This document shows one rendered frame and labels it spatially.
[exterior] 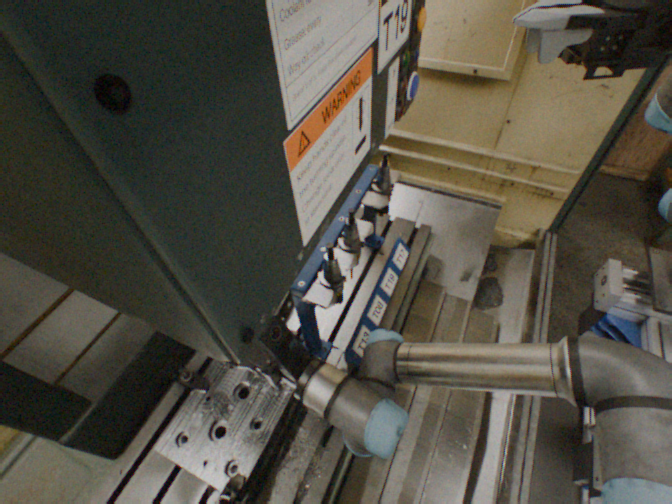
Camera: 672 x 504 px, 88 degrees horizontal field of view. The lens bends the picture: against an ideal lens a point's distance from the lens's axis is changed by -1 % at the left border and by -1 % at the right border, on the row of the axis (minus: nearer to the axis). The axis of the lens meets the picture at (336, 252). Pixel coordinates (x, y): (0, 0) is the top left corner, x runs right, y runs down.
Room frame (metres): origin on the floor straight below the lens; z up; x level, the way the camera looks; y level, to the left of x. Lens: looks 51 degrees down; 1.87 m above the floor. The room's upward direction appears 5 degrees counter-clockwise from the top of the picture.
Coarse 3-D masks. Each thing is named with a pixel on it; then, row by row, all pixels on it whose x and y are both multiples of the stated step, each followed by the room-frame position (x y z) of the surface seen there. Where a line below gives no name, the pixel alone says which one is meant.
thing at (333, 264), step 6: (324, 258) 0.46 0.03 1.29; (336, 258) 0.45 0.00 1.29; (324, 264) 0.45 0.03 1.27; (330, 264) 0.44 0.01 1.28; (336, 264) 0.45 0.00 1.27; (324, 270) 0.45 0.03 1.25; (330, 270) 0.44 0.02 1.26; (336, 270) 0.44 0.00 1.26; (324, 276) 0.45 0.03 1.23; (330, 276) 0.44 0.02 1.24; (336, 276) 0.44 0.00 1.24
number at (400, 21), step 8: (400, 0) 0.40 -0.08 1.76; (408, 0) 0.42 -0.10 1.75; (400, 8) 0.40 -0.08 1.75; (408, 8) 0.42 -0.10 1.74; (400, 16) 0.40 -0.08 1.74; (408, 16) 0.43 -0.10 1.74; (400, 24) 0.40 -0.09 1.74; (392, 32) 0.38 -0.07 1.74; (400, 32) 0.41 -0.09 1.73; (392, 40) 0.38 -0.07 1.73; (392, 48) 0.38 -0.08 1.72
